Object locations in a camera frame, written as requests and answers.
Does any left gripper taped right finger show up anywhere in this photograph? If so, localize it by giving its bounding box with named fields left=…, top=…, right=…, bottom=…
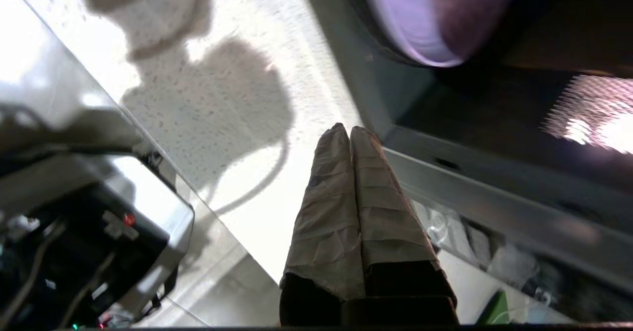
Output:
left=351, top=125, right=458, bottom=299

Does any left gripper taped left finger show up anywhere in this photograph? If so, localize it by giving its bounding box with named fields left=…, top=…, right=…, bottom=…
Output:
left=279, top=122, right=366, bottom=325

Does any dark glass microwave door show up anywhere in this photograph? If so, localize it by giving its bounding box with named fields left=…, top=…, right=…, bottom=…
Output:
left=383, top=69, right=633, bottom=282

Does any purple round plate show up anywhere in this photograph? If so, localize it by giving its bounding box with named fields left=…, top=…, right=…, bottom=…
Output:
left=359, top=0, right=520, bottom=68

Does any silver black robot base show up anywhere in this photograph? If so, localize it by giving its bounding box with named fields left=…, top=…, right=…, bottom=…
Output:
left=0, top=103, right=196, bottom=331

